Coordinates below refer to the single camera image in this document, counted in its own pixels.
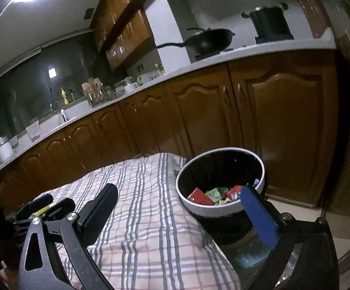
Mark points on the white lidded canister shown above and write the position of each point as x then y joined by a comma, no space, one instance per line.
3,151

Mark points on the black wok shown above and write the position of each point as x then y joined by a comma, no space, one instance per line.
211,40

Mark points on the dark kitchen window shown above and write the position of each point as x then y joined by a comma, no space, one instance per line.
26,81

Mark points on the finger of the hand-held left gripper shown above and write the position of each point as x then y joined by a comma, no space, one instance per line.
61,208
34,207

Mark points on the green snack bag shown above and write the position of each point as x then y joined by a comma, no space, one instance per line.
215,194

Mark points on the brown wooden base cabinets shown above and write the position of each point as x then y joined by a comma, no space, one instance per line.
208,111

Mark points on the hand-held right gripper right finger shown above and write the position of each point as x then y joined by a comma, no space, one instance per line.
259,217

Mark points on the green cup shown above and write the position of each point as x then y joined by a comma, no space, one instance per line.
140,80

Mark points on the red packet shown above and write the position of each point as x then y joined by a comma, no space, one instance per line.
199,196
233,191

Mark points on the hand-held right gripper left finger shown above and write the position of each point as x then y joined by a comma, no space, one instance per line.
99,208

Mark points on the black cooking pot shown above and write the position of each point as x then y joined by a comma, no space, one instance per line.
268,21

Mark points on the clear utensil holder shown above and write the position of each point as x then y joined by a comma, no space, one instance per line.
93,95

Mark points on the yellow dish soap bottle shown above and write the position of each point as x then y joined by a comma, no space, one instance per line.
64,96

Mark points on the white kitchen countertop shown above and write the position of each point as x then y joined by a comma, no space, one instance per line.
253,50

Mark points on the clear plastic container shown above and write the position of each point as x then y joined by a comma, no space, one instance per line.
33,131

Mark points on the white-rimmed black waste bin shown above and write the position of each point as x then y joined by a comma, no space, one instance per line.
223,169

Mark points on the yellow foam fruit net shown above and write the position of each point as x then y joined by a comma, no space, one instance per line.
43,210

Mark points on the metal sink faucet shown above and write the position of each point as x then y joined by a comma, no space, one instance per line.
52,103

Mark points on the brown wooden wall cabinets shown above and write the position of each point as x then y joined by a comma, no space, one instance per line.
123,21

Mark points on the plaid tablecloth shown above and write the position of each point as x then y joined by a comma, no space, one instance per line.
150,202

